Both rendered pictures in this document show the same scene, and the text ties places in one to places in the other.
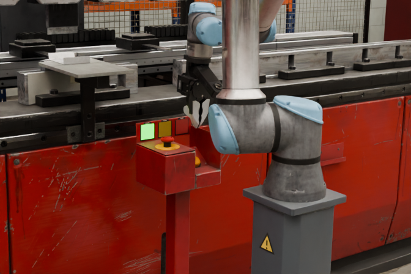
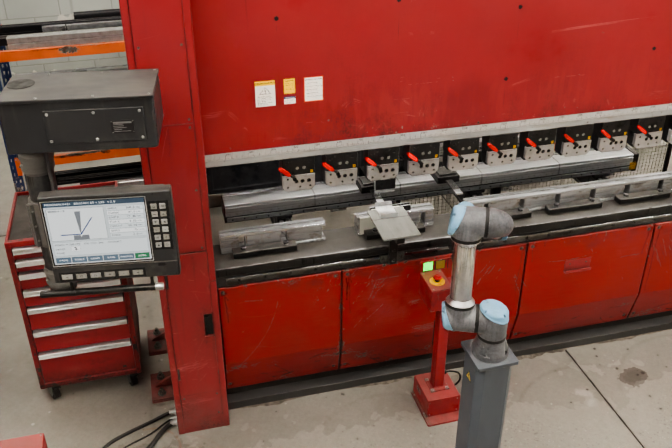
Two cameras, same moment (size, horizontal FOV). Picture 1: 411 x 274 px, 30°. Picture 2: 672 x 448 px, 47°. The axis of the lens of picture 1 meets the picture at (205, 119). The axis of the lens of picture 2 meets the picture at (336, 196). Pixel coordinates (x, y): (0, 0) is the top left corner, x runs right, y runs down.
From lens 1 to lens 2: 1.82 m
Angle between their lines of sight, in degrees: 26
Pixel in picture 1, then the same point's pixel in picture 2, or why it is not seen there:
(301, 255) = (484, 389)
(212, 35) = not seen: hidden behind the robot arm
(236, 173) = (498, 277)
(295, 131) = (487, 327)
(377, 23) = not seen: outside the picture
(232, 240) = not seen: hidden behind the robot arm
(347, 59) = (609, 193)
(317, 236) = (496, 380)
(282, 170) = (479, 343)
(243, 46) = (461, 279)
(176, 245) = (439, 333)
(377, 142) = (623, 256)
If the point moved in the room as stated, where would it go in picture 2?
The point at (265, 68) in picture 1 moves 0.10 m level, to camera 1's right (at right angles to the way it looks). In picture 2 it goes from (534, 203) to (554, 207)
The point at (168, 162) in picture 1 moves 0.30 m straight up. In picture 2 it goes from (433, 295) to (438, 240)
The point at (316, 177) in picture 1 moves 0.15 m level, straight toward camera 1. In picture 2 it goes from (499, 350) to (485, 373)
